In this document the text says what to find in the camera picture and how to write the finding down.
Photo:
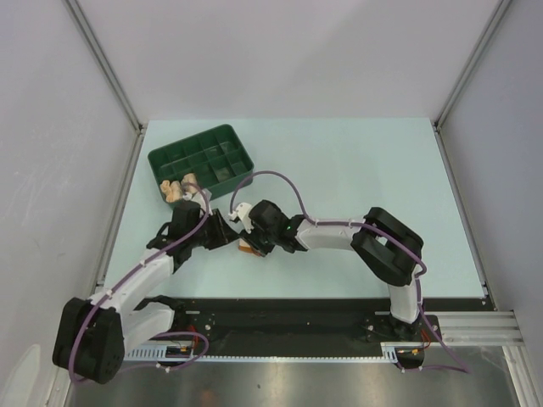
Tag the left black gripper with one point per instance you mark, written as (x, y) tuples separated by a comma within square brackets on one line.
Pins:
[(222, 233)]

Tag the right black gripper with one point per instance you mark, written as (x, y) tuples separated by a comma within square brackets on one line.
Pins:
[(251, 240)]

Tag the orange brown underwear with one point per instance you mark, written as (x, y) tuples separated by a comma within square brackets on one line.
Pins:
[(245, 247)]

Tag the peach boxer underwear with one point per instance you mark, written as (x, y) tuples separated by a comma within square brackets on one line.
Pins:
[(172, 191)]

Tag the beige navy-trimmed underwear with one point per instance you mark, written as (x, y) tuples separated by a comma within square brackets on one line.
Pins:
[(189, 184)]

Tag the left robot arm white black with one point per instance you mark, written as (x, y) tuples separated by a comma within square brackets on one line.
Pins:
[(96, 333)]

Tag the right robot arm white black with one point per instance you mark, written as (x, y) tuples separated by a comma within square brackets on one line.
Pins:
[(390, 249)]

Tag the green compartment tray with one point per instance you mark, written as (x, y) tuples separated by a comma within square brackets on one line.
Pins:
[(216, 157)]

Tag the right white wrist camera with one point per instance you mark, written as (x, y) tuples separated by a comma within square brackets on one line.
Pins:
[(241, 214)]

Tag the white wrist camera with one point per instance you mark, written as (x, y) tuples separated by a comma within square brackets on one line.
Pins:
[(241, 214), (200, 198)]

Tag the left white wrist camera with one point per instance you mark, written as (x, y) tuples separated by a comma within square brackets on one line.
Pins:
[(200, 198)]

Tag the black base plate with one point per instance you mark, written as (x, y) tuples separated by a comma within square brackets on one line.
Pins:
[(294, 328)]

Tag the left aluminium frame post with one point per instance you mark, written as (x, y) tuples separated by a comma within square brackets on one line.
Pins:
[(89, 36)]

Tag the aluminium frame post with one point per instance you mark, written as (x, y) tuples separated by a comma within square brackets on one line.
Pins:
[(89, 36), (474, 59)]

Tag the right aluminium frame post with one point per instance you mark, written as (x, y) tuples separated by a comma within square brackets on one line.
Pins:
[(474, 59)]

